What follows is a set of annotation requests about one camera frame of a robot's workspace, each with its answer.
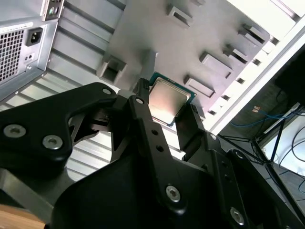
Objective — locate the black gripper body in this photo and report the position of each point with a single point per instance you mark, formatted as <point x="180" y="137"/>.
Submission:
<point x="119" y="202"/>

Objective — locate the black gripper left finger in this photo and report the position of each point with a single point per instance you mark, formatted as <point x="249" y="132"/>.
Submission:
<point x="35" y="124"/>

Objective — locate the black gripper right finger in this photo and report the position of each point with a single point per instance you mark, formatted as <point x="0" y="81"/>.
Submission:
<point x="230" y="190"/>

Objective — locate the silver CPU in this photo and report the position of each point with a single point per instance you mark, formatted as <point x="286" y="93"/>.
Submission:
<point x="166" y="100"/>

